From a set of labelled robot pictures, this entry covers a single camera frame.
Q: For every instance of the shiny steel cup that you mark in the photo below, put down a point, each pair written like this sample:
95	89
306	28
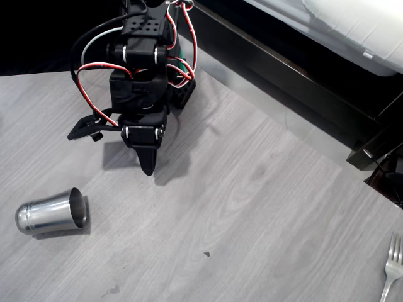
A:
50	214

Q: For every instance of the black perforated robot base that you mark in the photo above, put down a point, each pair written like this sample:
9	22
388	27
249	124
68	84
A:
184	91

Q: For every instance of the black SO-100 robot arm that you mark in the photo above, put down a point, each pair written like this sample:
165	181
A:
141	55

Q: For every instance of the green circuit board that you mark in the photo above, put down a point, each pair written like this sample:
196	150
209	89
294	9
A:
182	61

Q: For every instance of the white mattress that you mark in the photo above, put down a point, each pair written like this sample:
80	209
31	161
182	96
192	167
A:
340	25

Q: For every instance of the silver fork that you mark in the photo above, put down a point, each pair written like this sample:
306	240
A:
392	267

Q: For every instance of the dark wooden bed frame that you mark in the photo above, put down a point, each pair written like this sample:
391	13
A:
299	78

